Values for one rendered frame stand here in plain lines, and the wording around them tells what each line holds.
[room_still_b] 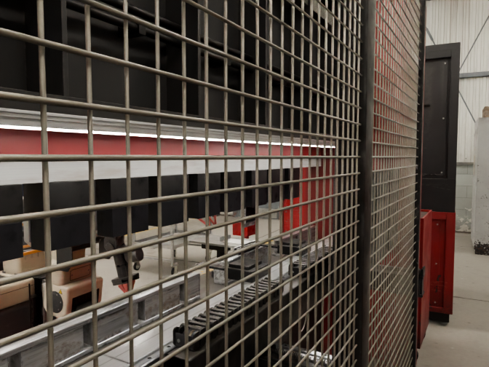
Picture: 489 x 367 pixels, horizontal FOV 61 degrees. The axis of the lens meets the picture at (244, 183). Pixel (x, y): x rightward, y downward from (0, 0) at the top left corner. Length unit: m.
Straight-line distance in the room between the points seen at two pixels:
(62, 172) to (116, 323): 0.48
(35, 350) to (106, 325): 0.21
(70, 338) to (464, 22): 8.36
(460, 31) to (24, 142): 8.24
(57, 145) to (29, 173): 0.10
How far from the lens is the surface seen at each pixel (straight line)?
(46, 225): 0.21
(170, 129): 1.06
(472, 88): 8.59
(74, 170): 1.12
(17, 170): 1.04
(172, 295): 1.48
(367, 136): 0.68
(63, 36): 0.92
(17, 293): 2.32
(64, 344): 1.21
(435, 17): 8.87
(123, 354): 0.98
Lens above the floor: 1.40
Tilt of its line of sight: 4 degrees down
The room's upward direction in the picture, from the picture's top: straight up
